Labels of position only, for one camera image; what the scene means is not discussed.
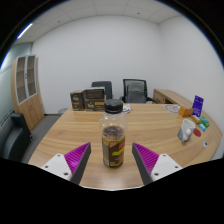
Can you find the grey mesh office chair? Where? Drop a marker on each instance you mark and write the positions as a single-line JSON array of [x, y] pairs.
[[135, 91]]

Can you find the small dark brown carton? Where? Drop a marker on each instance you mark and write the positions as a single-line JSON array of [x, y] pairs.
[[77, 100]]

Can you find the clear bottle with black cap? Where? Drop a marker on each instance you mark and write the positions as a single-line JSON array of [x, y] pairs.
[[113, 146]]

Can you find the black office chair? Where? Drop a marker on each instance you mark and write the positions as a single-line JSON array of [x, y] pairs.
[[104, 87]]

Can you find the flat round red coaster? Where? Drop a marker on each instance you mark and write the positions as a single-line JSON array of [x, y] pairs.
[[198, 132]]

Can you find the black leather sofa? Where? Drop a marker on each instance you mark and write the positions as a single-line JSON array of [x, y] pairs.
[[15, 140]]

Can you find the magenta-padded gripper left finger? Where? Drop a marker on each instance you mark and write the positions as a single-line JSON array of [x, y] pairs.
[[56, 165]]

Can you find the white ceramic mug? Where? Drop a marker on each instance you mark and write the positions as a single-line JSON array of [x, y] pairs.
[[185, 130]]

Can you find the round grey desk grommet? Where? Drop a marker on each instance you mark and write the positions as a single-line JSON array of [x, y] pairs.
[[205, 144]]

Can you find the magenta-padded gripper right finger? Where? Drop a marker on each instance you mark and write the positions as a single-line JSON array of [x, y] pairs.
[[166, 165]]

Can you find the wooden side desk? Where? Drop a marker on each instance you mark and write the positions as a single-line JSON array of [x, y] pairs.
[[165, 96]]

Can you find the purple flat package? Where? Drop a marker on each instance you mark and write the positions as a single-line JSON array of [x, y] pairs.
[[198, 106]]

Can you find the green flat box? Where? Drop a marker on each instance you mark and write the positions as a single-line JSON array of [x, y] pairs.
[[204, 122]]

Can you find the wooden cabinet with glass doors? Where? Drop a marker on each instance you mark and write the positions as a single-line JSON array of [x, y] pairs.
[[30, 106]]

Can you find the large dark brown carton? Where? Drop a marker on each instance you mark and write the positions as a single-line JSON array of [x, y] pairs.
[[94, 98]]

